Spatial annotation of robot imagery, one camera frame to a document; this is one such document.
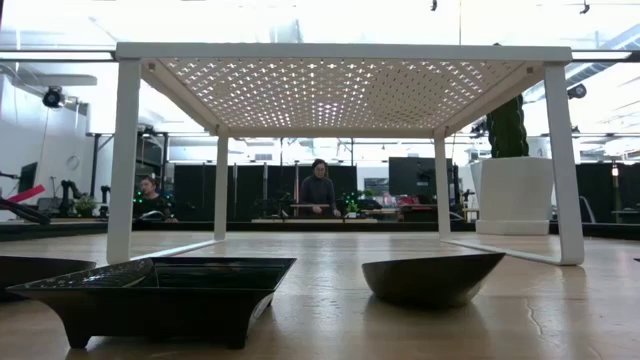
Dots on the black curved bar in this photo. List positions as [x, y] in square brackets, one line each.
[25, 212]

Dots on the black background robot arm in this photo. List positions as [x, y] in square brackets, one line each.
[67, 197]

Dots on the seated person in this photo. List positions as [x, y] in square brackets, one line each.
[150, 204]

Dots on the black aluminium table frame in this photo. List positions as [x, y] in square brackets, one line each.
[300, 226]

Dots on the small green potted plant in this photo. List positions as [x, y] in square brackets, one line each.
[85, 205]
[352, 206]

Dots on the red bar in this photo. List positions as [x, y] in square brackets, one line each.
[27, 194]

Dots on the black ceiling camera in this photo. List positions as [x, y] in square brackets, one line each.
[577, 91]
[52, 97]

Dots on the white hexagonal plant pot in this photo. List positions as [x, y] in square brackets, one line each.
[512, 195]

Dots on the green cactus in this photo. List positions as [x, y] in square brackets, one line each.
[507, 130]

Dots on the standing person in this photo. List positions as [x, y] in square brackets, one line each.
[317, 192]

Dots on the small black square plate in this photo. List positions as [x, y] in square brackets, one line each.
[150, 310]

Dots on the black partition wall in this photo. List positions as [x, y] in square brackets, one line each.
[250, 190]
[605, 192]

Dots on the black monitor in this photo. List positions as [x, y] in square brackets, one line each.
[27, 177]
[417, 175]

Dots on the white perforated metal shelf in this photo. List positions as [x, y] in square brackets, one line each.
[345, 51]

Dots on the black teardrop plate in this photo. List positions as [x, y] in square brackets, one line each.
[30, 275]
[430, 285]

